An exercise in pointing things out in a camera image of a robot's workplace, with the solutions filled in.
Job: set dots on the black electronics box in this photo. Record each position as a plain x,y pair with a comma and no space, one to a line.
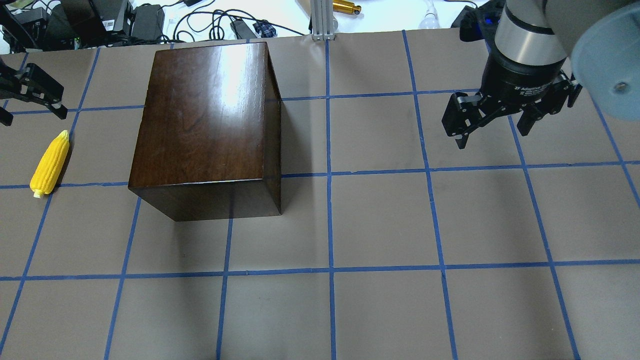
98,22

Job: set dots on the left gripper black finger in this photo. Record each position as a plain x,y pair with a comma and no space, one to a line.
32,85
6,117

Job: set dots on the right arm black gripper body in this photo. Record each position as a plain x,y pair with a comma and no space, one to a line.
520,80

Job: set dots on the gold metal cylinder tool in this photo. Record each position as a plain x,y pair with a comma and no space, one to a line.
346,7

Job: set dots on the dark brown wooden cabinet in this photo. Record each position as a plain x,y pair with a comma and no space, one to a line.
209,142

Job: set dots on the aluminium frame post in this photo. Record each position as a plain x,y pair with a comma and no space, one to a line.
322,20

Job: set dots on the black power adapter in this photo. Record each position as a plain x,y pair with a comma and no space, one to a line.
148,22

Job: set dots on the yellow toy corn cob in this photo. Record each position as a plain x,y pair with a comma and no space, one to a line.
50,166

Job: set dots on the white light bulb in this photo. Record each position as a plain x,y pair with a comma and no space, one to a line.
430,18

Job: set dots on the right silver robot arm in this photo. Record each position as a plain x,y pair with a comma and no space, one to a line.
541,54

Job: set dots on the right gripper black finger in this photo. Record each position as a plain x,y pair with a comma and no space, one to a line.
466,113
564,91

